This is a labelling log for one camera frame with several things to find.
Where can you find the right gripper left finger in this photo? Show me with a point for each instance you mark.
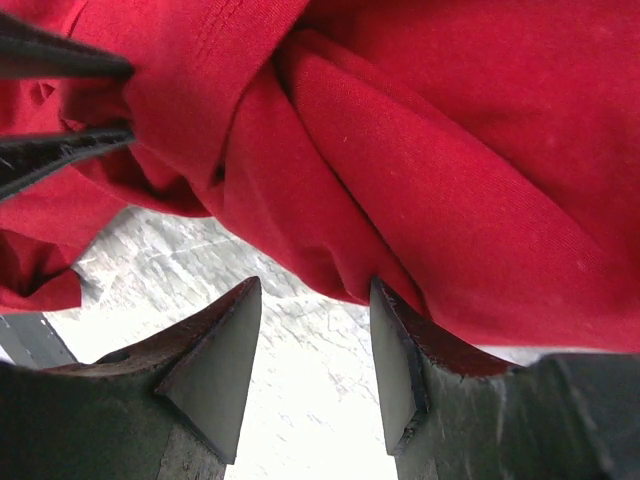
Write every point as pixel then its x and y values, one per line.
pixel 168 407

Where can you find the red t-shirt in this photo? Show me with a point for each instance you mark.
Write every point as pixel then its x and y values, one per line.
pixel 481 157

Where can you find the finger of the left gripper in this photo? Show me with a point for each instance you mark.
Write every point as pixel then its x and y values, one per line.
pixel 27 160
pixel 30 52

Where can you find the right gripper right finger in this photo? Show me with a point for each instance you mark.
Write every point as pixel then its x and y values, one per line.
pixel 452 411

